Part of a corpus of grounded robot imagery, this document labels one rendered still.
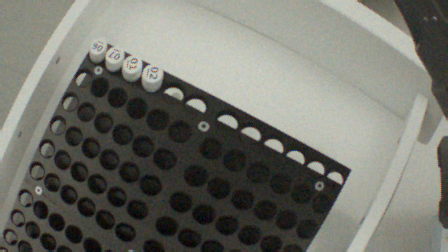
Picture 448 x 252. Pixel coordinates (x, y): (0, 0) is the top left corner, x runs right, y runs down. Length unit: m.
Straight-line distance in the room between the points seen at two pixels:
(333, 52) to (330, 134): 0.05
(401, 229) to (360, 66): 0.15
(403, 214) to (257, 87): 0.17
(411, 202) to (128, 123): 0.26
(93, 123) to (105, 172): 0.03
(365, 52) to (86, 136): 0.19
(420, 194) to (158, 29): 0.24
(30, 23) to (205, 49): 1.00
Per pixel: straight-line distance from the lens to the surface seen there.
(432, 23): 0.48
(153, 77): 0.65
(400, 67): 0.69
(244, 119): 0.66
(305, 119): 0.73
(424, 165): 0.83
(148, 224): 0.64
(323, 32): 0.71
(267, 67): 0.74
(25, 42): 1.70
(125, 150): 0.65
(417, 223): 0.81
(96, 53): 0.66
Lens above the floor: 1.51
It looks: 68 degrees down
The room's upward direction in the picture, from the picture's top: 12 degrees clockwise
